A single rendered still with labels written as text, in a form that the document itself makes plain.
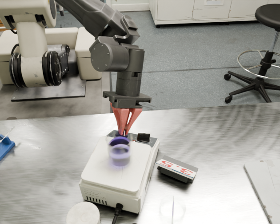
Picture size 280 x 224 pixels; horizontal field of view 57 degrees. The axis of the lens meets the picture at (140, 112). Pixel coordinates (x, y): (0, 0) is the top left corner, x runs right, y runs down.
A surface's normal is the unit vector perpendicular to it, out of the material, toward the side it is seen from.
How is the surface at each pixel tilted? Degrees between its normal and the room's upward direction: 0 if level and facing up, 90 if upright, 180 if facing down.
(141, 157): 0
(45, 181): 0
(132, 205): 90
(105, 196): 90
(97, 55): 63
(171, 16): 90
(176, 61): 0
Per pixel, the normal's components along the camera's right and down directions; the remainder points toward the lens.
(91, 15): -0.12, 0.68
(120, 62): 0.77, 0.34
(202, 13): 0.10, 0.67
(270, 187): 0.00, -0.74
